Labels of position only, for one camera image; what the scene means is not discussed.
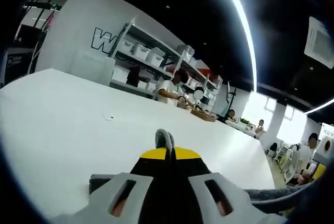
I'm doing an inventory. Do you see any grey towel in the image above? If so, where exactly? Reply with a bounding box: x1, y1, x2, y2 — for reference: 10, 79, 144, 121
88, 129, 323, 210

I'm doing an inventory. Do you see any digital clock screen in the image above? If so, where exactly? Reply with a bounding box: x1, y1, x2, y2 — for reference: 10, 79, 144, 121
321, 122, 334, 138

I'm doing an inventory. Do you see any ceiling light strip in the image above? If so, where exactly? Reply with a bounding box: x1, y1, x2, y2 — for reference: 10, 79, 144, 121
216, 0, 259, 95
304, 101, 334, 115

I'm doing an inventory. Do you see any wooden tray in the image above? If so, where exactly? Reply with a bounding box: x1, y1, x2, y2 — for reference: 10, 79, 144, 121
190, 108, 218, 122

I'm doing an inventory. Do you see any dark tripod stand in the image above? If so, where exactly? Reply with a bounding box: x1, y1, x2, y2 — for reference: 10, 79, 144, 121
223, 80, 237, 117

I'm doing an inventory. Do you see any black backpack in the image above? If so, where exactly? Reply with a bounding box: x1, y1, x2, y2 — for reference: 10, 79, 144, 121
126, 66, 140, 85

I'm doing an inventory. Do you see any white cardboard box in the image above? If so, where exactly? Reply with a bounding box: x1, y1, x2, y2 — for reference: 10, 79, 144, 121
112, 66, 128, 81

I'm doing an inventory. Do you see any row of white storage bins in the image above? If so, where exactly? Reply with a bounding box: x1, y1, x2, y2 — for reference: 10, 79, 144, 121
120, 38, 222, 99

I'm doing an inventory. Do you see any ceiling air vent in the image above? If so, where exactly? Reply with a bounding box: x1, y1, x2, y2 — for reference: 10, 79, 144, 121
304, 16, 334, 65

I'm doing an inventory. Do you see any white metal shelving rack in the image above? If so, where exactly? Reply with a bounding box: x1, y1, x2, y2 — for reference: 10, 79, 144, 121
109, 20, 224, 104

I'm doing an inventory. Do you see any black labelled case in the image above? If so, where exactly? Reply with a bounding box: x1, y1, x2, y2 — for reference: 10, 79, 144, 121
2, 49, 34, 84

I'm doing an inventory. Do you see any white lettered partition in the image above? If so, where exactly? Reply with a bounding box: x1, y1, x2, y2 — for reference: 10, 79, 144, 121
35, 0, 136, 78

